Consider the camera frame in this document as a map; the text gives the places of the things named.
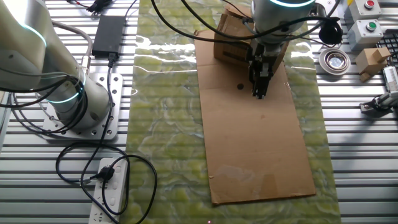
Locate black bundled cord red tip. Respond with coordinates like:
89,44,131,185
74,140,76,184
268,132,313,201
67,0,139,19

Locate black power cord with plug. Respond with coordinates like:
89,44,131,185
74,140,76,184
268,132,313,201
55,52,159,224

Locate brown cardboard box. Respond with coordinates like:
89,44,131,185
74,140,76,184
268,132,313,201
213,4,290,72

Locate round silver dish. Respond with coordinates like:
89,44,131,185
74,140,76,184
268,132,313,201
318,47,351,76

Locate flat brown cardboard sheet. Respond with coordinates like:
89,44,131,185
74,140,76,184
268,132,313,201
193,29,317,205

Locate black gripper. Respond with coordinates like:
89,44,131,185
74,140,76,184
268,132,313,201
247,40,281,100

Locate grey box red button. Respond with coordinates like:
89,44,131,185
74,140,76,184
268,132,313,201
343,0,382,22

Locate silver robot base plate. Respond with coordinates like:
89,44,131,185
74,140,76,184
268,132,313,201
42,73,124,141

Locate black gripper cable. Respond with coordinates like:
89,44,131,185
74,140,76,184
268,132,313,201
150,0,341,44

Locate black power adapter brick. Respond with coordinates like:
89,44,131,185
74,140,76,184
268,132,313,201
91,15,127,59

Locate green marble pattern mat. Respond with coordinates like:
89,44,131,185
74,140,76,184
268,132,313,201
119,0,342,224

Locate small cardboard block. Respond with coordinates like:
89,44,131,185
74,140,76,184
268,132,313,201
355,46,392,83

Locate white ribbed device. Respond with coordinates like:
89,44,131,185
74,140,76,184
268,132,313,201
382,65,398,94

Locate metal clamp bracket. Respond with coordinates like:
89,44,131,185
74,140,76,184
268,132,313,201
359,91,398,118

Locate grey box green button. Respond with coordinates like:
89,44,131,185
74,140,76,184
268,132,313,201
346,19,388,52

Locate white power strip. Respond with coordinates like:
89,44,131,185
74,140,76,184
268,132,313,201
88,157,129,224

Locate black cables at robot base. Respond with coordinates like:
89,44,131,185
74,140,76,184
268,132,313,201
0,73,90,135

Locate thick grey robot cable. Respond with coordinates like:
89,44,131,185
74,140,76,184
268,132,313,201
49,20,94,75

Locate black keyboard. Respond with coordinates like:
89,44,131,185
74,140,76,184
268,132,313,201
375,29,398,68

